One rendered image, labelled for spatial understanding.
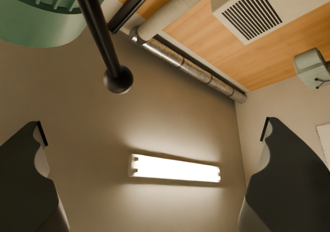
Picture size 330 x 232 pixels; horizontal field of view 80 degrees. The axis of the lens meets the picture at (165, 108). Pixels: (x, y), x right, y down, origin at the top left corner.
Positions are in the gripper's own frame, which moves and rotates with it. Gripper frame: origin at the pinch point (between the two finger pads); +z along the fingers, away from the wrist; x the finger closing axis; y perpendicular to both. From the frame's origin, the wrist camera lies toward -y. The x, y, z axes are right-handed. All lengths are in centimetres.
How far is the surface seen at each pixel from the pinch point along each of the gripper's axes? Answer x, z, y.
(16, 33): -16.3, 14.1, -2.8
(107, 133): -43, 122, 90
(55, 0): -10.1, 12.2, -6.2
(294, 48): 155, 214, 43
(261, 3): 73, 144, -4
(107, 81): -5.4, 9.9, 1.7
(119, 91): -4.3, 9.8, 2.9
